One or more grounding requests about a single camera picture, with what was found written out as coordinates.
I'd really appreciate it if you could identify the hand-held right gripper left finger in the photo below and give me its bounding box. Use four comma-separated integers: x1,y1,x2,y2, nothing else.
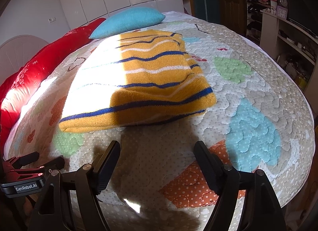
30,140,121,231

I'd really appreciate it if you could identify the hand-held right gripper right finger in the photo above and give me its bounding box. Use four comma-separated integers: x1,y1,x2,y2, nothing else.
193,141,282,231

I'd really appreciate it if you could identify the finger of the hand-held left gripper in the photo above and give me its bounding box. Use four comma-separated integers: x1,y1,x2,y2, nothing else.
14,152,40,167
37,157,65,173

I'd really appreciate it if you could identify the yellow striped sweater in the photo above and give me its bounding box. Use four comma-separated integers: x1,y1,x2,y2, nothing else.
59,29,217,133

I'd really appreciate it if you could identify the patchwork quilted bedspread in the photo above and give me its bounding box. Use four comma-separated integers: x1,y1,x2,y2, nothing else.
10,17,315,231

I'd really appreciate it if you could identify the red embroidered duvet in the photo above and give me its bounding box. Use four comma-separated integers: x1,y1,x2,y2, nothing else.
0,18,107,153

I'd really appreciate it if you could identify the pale padded headboard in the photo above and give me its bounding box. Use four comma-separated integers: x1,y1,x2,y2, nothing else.
0,35,49,80

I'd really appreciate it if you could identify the teal pillow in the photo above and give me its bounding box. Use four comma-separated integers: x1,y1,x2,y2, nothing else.
89,7,166,40

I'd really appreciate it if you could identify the white bed sheet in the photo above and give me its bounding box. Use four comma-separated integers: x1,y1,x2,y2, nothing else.
161,10,193,23

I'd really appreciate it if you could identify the white shelf unit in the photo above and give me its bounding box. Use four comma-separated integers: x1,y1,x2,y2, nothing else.
245,0,318,93

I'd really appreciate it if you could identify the small purple clock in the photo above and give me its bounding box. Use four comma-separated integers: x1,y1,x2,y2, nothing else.
276,6,289,19

